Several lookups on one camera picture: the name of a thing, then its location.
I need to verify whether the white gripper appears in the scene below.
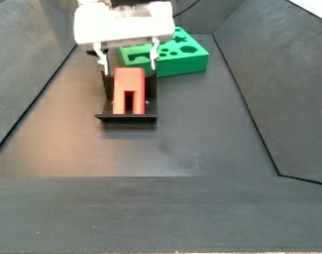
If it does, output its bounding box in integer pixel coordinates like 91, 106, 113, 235
74, 1, 176, 74

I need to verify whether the red square-circle object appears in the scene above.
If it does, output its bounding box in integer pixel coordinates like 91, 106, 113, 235
113, 67, 146, 114

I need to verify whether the green shape-sorter block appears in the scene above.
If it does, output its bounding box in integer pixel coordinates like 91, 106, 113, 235
118, 27, 210, 77

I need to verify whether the black fixture bracket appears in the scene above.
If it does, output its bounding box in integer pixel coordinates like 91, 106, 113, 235
95, 73, 158, 123

